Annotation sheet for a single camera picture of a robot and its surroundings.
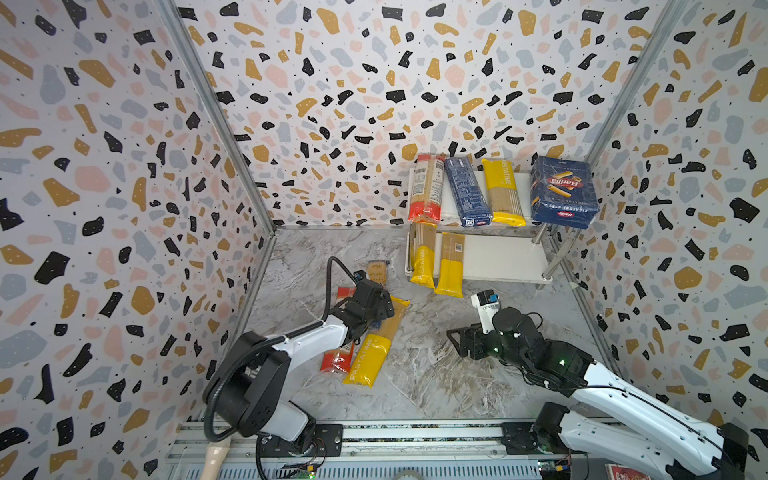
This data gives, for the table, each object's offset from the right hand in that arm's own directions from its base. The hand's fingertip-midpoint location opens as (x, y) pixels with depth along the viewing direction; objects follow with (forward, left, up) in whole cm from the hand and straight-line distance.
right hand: (455, 326), depth 72 cm
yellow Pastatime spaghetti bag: (+28, -14, +16) cm, 35 cm away
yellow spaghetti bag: (+29, -3, -13) cm, 32 cm away
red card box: (-27, -38, -18) cm, 50 cm away
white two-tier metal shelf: (+36, -19, -15) cm, 43 cm away
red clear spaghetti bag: (+31, +7, +17) cm, 36 cm away
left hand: (+14, +19, -11) cm, 26 cm away
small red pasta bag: (-3, +30, -17) cm, 35 cm away
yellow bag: (+40, +6, -11) cm, 42 cm away
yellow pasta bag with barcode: (+1, +21, -18) cm, 28 cm away
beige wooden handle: (-26, +56, -16) cm, 63 cm away
